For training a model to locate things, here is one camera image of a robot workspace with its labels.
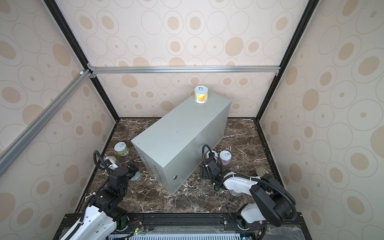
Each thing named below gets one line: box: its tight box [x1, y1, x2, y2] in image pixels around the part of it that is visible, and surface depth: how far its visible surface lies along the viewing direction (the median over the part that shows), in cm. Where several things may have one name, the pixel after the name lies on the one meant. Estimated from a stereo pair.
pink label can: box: [219, 150, 232, 166], surface depth 94 cm
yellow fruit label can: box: [194, 85, 209, 104], surface depth 80 cm
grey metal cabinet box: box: [131, 99, 232, 195], surface depth 72 cm
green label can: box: [113, 141, 129, 157], surface depth 99 cm
